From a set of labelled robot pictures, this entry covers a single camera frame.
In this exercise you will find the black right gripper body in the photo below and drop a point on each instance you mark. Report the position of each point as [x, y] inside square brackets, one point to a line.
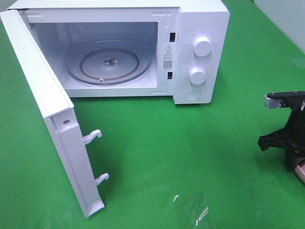
[296, 119]

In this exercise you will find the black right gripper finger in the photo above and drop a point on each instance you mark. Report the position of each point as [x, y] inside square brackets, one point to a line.
[281, 97]
[285, 138]

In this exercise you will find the pink plate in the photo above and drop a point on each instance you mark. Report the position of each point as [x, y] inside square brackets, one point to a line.
[300, 171]

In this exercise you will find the round white door button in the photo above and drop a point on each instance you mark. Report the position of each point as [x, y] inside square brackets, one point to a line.
[193, 95]

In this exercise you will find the white microwave door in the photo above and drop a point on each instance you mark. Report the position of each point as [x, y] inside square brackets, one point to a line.
[58, 113]

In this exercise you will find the lower white microwave knob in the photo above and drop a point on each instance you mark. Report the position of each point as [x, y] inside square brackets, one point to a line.
[197, 75]

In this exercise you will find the white microwave knob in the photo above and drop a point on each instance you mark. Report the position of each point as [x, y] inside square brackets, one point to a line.
[202, 46]
[197, 75]

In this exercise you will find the upper white microwave knob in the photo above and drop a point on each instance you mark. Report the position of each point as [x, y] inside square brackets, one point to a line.
[202, 46]

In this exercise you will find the green table mat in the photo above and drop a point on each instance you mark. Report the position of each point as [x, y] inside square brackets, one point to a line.
[170, 166]

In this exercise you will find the white warning label sticker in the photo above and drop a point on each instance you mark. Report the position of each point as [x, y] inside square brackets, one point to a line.
[168, 56]

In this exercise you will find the glass microwave turntable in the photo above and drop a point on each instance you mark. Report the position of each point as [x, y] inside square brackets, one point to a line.
[109, 62]

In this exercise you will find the white microwave oven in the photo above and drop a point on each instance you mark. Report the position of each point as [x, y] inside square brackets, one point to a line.
[58, 25]

